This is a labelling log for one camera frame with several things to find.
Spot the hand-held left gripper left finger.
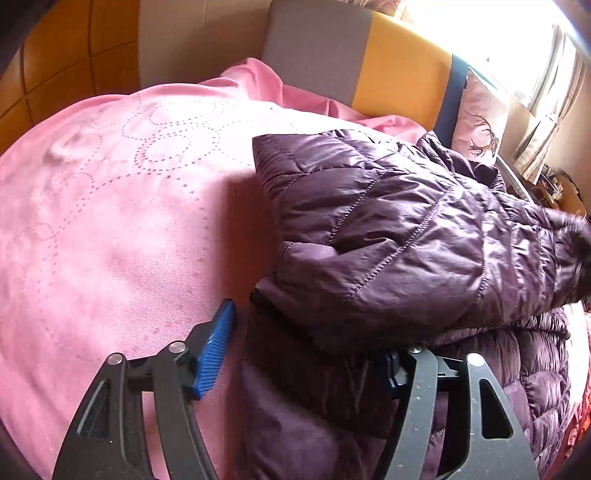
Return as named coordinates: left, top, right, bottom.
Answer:
left=52, top=298, right=238, bottom=480

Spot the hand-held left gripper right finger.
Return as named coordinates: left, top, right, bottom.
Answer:
left=376, top=344, right=540, bottom=480

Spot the purple puffer jacket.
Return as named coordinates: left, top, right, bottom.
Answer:
left=233, top=128, right=591, bottom=480

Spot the pink bed cover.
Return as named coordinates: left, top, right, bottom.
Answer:
left=0, top=58, right=591, bottom=480

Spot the wooden desk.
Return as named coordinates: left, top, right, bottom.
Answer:
left=531, top=166, right=587, bottom=217

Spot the deer print pillow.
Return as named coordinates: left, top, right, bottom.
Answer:
left=450, top=68, right=511, bottom=164

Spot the pink patterned curtain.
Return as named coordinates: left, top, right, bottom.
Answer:
left=348, top=0, right=408, bottom=18
left=512, top=30, right=587, bottom=183

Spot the grey yellow blue headboard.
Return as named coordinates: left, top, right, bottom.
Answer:
left=261, top=0, right=469, bottom=139

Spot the wooden wardrobe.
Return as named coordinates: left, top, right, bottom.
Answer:
left=0, top=0, right=141, bottom=155

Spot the large window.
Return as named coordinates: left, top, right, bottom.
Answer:
left=416, top=0, right=568, bottom=102

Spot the grey padded rail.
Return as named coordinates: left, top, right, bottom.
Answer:
left=496, top=157, right=532, bottom=199

